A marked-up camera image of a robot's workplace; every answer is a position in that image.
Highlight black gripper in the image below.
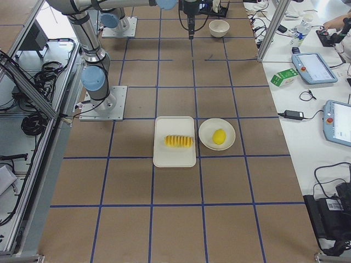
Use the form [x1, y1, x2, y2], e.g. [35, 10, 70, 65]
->
[183, 0, 202, 40]

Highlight spiral bread roll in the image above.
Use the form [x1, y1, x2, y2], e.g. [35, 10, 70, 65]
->
[164, 135, 193, 148]

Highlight cream round plate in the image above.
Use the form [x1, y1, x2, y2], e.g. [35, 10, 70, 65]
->
[199, 118, 236, 151]

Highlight operator hand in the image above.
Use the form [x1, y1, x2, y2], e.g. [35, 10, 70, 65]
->
[323, 16, 344, 29]

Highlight cream bowl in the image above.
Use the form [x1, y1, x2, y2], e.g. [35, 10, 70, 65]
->
[208, 20, 230, 38]

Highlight black dish rack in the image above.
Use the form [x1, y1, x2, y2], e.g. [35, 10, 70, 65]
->
[199, 0, 230, 18]

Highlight green white carton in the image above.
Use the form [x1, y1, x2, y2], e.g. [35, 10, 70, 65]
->
[270, 68, 298, 87]

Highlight water bottle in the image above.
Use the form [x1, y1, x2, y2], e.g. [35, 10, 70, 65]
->
[290, 15, 313, 48]

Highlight yellow lemon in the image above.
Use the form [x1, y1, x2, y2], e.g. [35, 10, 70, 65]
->
[212, 129, 227, 145]

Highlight far teach pendant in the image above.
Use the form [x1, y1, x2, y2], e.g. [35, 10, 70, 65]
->
[291, 53, 338, 84]

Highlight teach pendant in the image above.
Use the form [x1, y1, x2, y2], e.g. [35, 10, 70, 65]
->
[323, 100, 350, 147]
[291, 53, 338, 84]

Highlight black power adapter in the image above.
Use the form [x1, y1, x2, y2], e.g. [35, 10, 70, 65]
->
[284, 110, 304, 121]

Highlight white rectangular tray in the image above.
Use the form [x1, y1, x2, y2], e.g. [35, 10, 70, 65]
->
[153, 116, 196, 168]

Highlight near teach pendant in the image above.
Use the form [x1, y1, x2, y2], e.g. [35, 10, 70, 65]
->
[323, 100, 350, 147]

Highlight black device on table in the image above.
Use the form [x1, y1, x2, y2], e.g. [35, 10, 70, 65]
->
[303, 182, 350, 256]

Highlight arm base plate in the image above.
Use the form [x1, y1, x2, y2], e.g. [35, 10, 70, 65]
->
[79, 86, 127, 121]
[100, 15, 138, 38]

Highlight aluminium frame post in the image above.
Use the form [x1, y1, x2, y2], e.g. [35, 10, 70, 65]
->
[257, 0, 290, 62]

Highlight black cables bundle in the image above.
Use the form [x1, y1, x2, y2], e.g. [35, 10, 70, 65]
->
[0, 38, 80, 138]

